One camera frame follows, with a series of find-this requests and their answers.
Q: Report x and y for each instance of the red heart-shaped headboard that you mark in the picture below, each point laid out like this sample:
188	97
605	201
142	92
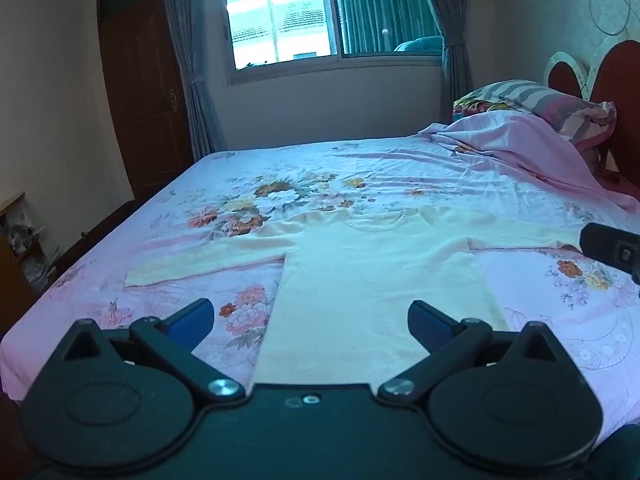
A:
620	75

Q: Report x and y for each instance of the cream knit sweater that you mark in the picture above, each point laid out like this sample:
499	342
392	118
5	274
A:
370	280

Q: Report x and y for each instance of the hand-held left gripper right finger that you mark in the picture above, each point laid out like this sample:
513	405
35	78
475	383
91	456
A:
427	322

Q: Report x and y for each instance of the teal cloth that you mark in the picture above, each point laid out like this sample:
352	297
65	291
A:
420	44

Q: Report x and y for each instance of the brown wooden door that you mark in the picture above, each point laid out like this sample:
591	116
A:
140	110

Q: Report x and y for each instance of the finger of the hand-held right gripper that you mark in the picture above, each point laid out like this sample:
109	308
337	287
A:
607	247

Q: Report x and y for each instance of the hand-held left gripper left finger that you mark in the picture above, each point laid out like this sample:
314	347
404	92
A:
192	317

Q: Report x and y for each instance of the bed with floral pink sheet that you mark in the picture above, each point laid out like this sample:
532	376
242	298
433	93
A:
400	175

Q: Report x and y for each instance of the pink blanket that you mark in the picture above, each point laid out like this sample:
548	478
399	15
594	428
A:
515	145

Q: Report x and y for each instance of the floral pillow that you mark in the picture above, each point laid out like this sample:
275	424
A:
472	106

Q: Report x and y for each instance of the grey striped pillow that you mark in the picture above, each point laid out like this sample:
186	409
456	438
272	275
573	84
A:
530	92

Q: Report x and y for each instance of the wooden side cabinet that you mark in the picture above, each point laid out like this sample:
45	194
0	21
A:
15	280

